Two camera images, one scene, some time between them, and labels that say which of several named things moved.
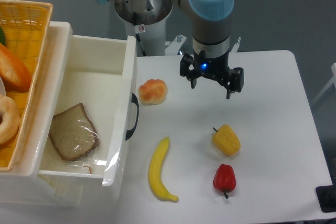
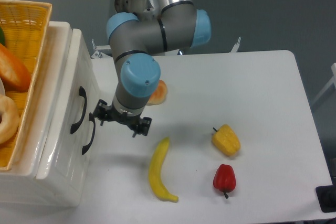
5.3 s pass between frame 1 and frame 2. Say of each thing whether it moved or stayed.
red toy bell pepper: stayed
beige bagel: stayed
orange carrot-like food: stayed
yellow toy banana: stayed
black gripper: moved
